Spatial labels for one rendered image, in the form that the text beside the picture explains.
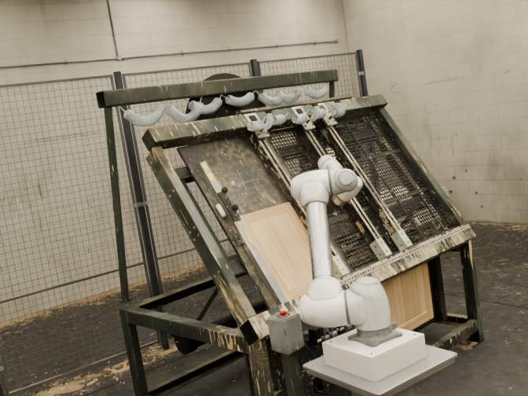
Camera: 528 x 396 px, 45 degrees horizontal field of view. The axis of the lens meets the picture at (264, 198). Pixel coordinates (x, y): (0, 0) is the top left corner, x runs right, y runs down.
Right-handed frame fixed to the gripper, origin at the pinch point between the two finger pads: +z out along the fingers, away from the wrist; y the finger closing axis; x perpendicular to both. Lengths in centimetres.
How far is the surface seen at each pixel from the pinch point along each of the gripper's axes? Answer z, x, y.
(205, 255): 9, 81, 4
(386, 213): 2, -60, -11
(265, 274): 4, 56, -20
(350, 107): 0, -92, 74
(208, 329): 40, 81, -27
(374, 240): 3.4, -35.9, -24.9
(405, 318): 50, -73, -74
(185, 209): 3, 82, 30
